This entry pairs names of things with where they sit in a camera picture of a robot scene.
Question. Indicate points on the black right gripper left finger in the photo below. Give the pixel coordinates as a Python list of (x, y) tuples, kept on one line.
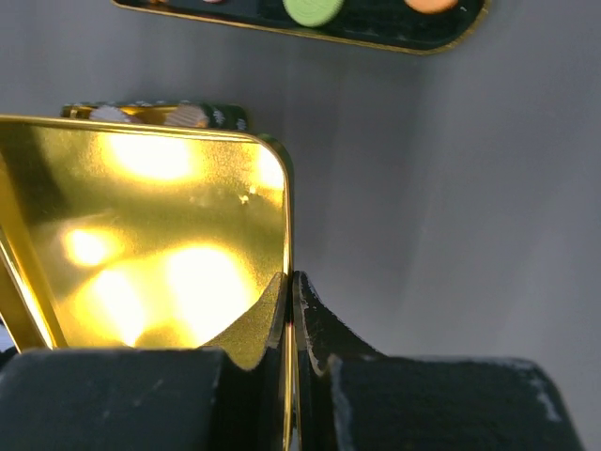
[(228, 395)]

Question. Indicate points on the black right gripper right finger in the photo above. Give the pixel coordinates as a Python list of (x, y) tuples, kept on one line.
[(353, 397)]

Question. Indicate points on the gold square tin lid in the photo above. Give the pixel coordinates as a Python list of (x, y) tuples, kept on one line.
[(138, 237)]

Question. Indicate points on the gold square cookie tin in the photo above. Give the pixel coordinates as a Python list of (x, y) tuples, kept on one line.
[(230, 117)]

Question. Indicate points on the white paper cup bottom right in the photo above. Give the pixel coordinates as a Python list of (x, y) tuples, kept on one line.
[(187, 115)]

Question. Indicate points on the white paper cup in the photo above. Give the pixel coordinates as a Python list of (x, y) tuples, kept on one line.
[(109, 113), (187, 115)]

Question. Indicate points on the white paper cup top right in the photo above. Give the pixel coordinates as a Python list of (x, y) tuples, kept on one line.
[(109, 113)]

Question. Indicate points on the black rectangular tray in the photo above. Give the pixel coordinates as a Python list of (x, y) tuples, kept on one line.
[(385, 25)]

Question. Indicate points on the green round cookie lower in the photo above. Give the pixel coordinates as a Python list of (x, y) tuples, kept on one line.
[(313, 13)]

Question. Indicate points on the orange round cookie bottom right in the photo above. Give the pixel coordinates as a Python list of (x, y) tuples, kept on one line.
[(431, 6)]

